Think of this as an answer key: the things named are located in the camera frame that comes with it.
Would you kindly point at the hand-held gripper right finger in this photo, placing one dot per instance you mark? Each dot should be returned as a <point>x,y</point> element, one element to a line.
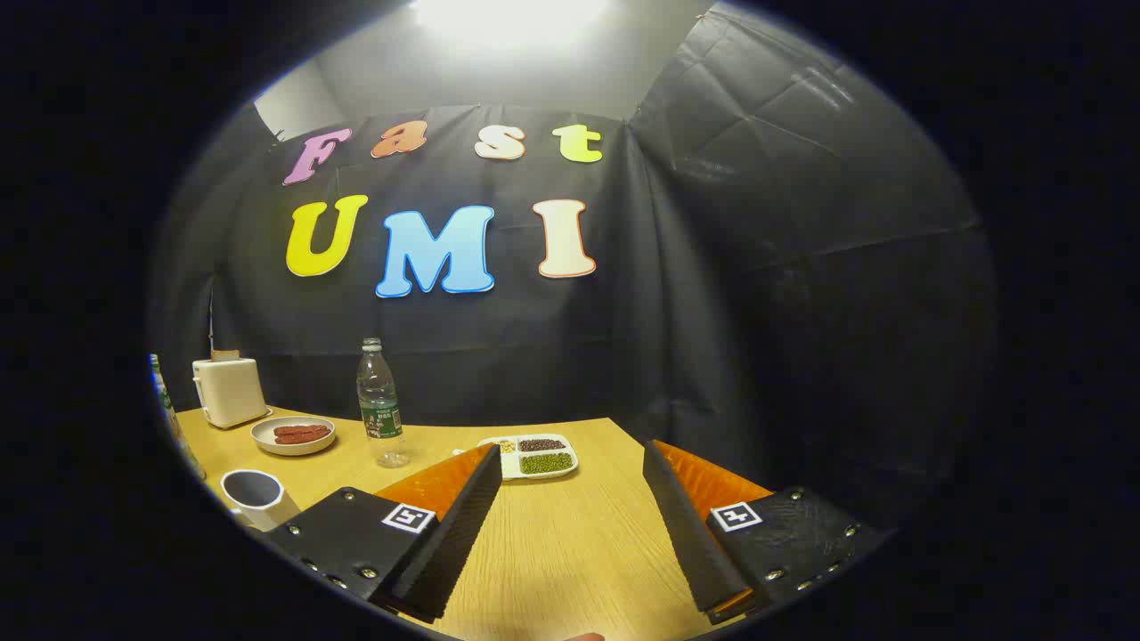
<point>690,543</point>

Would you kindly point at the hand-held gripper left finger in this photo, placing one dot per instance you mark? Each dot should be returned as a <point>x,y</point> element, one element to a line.
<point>450,543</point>

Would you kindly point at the white juice bottle green label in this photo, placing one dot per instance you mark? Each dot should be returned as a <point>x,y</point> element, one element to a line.
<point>171,418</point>

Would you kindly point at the clear plastic water bottle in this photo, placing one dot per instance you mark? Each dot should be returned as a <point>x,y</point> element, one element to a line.
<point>381,418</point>

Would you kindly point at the white divided tray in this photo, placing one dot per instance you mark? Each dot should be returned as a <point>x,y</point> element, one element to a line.
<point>512,467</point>

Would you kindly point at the pile of pale beans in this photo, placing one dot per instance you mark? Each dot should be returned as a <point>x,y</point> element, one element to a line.
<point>505,445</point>

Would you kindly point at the wooden table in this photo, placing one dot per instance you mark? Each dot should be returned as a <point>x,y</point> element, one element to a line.
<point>570,552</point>

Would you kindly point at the pile of green beans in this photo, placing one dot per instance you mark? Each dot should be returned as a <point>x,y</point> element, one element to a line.
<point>546,463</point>

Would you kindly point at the pile of dark red beans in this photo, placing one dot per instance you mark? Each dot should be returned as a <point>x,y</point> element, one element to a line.
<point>541,444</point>

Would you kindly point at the white round plate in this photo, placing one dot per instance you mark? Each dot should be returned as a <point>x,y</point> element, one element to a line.
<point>294,448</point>

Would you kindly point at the red sausage slices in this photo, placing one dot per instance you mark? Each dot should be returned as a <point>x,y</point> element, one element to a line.
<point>301,434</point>

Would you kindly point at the black backdrop cloth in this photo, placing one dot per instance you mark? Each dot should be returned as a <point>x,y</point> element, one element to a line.
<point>712,312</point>

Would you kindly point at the white toaster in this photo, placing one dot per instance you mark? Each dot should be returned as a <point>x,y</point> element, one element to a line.
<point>230,392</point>

